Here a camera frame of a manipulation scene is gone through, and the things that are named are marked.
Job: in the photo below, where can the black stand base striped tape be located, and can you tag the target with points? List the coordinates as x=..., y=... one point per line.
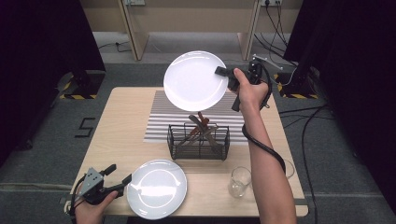
x=90, y=84
x=299, y=90

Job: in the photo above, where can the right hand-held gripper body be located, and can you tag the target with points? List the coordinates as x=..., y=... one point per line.
x=255, y=73

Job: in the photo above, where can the clear drinking glass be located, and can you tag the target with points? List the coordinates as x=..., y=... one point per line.
x=291, y=169
x=239, y=183

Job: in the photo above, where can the silver utensil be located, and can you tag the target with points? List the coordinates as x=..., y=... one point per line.
x=193, y=119

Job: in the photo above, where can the striped placemat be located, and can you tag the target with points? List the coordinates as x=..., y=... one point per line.
x=162, y=124

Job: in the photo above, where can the person's right hand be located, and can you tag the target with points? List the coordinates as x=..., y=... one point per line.
x=252, y=96

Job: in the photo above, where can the white plate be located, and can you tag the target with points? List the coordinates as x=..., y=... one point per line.
x=155, y=189
x=193, y=82

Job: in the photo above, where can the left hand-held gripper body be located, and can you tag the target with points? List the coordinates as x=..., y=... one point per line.
x=90, y=182

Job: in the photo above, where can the black curtain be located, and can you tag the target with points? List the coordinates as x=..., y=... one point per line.
x=358, y=77
x=37, y=62

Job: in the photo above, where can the white wall outlet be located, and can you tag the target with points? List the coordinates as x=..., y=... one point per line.
x=275, y=2

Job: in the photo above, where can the white power strip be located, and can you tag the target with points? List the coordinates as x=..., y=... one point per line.
x=134, y=2

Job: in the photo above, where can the person's left hand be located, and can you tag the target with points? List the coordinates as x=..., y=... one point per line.
x=90, y=214

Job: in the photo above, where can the black tape piece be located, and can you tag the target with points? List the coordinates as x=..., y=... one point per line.
x=302, y=201

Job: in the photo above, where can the beige background desk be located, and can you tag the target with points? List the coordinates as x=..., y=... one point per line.
x=137, y=37

